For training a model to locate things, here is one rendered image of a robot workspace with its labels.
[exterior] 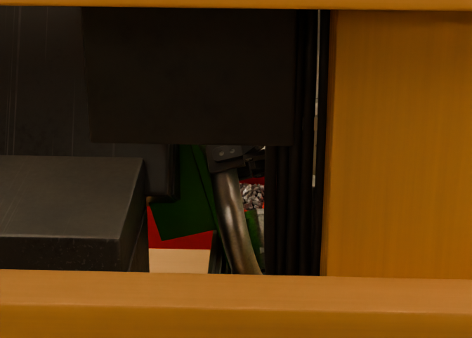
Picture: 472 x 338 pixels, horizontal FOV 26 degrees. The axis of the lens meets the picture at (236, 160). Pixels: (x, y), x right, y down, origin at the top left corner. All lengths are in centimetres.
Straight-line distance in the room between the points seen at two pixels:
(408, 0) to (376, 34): 6
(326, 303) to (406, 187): 11
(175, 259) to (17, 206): 60
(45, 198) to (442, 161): 42
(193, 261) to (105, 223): 62
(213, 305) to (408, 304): 15
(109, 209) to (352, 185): 30
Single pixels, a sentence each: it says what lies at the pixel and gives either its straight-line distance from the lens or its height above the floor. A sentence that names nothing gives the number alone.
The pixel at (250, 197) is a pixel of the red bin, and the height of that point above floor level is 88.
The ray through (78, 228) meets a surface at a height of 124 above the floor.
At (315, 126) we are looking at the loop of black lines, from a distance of 84.
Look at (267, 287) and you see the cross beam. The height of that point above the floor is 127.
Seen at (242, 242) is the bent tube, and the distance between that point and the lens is 110.
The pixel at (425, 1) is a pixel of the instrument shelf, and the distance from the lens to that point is 68.
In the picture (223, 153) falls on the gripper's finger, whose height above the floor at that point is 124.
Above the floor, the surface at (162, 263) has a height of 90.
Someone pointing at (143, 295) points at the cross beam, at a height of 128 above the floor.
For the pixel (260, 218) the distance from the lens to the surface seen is 129.
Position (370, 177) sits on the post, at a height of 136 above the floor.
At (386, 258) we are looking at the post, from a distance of 80.
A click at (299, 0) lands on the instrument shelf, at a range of 68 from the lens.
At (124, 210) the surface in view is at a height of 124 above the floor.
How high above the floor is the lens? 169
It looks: 25 degrees down
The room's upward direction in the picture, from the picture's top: straight up
